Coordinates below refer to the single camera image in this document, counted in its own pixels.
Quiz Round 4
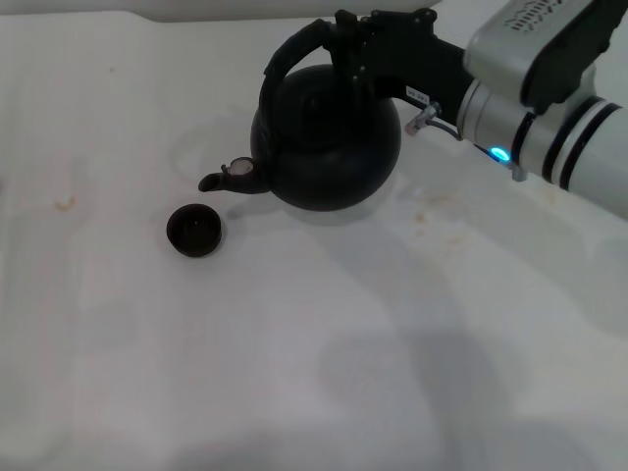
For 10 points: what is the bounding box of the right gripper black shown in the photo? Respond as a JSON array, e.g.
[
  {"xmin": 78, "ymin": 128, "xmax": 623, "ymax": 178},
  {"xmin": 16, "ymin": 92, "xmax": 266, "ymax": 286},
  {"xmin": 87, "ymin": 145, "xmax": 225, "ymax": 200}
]
[{"xmin": 332, "ymin": 7, "xmax": 478, "ymax": 120}]

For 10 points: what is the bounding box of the black round teapot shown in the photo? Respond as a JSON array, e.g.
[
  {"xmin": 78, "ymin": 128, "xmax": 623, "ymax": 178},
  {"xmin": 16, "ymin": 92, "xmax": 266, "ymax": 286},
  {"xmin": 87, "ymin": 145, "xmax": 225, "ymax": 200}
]
[{"xmin": 197, "ymin": 18, "xmax": 403, "ymax": 227}]

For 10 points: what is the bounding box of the small dark teacup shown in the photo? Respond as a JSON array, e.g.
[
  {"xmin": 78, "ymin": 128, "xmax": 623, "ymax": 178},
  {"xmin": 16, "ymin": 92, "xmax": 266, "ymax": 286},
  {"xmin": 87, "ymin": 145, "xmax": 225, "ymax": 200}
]
[{"xmin": 165, "ymin": 203, "xmax": 225, "ymax": 259}]

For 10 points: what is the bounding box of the white tablecloth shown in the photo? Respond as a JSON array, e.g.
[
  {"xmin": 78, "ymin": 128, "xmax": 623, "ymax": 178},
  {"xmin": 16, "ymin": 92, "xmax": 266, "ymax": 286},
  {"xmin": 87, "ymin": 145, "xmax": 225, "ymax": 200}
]
[{"xmin": 0, "ymin": 8, "xmax": 628, "ymax": 471}]

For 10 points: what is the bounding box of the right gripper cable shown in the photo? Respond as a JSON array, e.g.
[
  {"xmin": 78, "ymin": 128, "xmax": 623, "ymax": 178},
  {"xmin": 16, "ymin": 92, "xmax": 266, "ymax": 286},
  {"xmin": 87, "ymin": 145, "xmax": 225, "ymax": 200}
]
[{"xmin": 404, "ymin": 101, "xmax": 465, "ymax": 143}]

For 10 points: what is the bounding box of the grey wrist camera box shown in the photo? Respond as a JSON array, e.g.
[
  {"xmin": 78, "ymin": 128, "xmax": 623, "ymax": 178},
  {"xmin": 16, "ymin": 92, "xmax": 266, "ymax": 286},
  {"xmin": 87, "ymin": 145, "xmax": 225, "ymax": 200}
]
[{"xmin": 463, "ymin": 0, "xmax": 618, "ymax": 108}]

